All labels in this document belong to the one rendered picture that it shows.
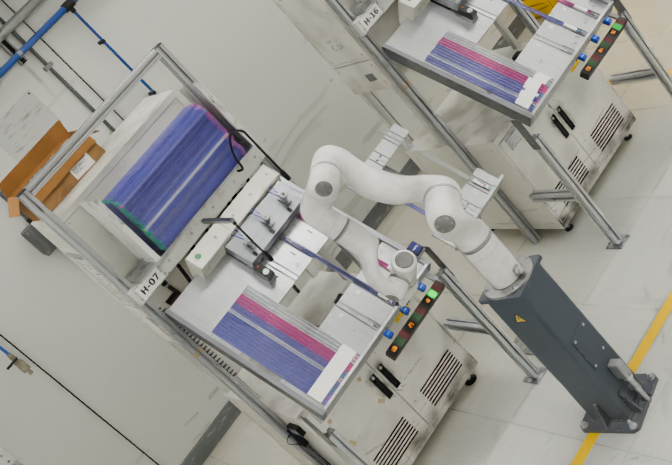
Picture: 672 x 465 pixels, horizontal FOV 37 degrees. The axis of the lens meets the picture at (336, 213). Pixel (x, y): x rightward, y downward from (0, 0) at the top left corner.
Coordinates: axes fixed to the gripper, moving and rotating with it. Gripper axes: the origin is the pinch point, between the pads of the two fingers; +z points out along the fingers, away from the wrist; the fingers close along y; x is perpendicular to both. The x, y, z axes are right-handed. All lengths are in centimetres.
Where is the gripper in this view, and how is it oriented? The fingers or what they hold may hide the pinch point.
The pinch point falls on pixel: (404, 299)
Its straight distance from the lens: 360.2
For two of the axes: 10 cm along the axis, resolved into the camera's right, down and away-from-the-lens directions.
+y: 5.7, -7.4, 3.6
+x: -8.2, -4.7, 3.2
